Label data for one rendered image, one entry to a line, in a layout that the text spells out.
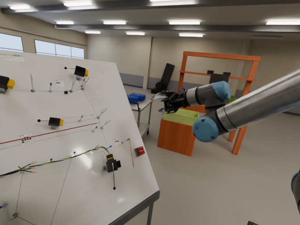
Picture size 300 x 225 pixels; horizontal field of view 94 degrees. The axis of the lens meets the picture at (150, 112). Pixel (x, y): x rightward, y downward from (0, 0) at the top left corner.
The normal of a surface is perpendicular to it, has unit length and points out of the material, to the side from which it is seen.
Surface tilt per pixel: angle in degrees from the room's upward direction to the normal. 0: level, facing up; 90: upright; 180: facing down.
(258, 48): 90
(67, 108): 49
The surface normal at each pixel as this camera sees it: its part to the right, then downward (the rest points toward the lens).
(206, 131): -0.61, 0.18
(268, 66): -0.39, 0.25
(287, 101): -0.44, 0.44
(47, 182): 0.56, -0.39
